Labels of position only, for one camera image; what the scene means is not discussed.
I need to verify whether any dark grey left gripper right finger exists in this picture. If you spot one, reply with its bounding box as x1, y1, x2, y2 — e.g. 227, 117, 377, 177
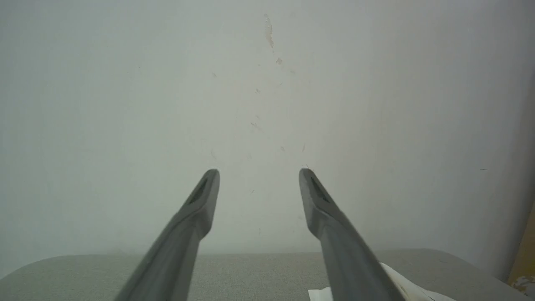
298, 168, 406, 301

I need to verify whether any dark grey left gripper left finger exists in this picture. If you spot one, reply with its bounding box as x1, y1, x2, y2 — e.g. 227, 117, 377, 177
115, 169, 220, 301

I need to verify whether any white and dark grey garment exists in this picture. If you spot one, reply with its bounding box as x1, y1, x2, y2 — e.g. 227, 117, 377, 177
308, 263, 457, 301

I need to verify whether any brown cardboard box white print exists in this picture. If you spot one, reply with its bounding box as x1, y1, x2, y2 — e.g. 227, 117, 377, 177
507, 205, 535, 295

